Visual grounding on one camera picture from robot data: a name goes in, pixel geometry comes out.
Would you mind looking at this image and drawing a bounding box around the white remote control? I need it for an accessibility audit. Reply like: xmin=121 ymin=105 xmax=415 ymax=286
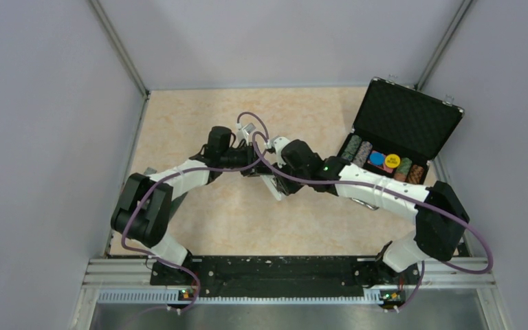
xmin=261 ymin=175 xmax=284 ymax=201

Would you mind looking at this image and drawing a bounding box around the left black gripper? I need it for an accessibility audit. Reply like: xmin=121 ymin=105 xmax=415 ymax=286
xmin=221 ymin=142 xmax=274 ymax=177

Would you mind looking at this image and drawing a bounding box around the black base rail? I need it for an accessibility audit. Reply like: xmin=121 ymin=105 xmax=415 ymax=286
xmin=150 ymin=255 xmax=420 ymax=307

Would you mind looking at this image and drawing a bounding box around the black aluminium case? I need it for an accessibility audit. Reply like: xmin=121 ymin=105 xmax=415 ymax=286
xmin=338 ymin=78 xmax=464 ymax=185

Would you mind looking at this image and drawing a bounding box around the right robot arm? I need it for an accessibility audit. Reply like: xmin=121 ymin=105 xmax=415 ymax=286
xmin=268 ymin=137 xmax=469 ymax=283

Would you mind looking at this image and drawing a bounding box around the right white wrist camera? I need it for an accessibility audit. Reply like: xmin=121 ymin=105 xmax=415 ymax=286
xmin=266 ymin=135 xmax=291 ymax=168

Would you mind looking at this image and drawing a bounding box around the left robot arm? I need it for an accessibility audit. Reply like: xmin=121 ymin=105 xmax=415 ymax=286
xmin=111 ymin=126 xmax=271 ymax=284

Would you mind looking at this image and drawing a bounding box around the yellow round chip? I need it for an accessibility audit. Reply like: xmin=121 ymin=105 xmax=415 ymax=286
xmin=384 ymin=153 xmax=402 ymax=168

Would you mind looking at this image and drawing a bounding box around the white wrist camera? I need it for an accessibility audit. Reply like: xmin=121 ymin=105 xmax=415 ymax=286
xmin=236 ymin=122 xmax=256 ymax=144
xmin=266 ymin=135 xmax=291 ymax=168

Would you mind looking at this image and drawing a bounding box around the blue round chip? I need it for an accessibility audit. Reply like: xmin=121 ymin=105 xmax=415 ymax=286
xmin=368 ymin=152 xmax=385 ymax=166

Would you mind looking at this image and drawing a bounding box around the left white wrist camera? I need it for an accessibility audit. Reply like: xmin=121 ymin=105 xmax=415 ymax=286
xmin=236 ymin=122 xmax=256 ymax=144

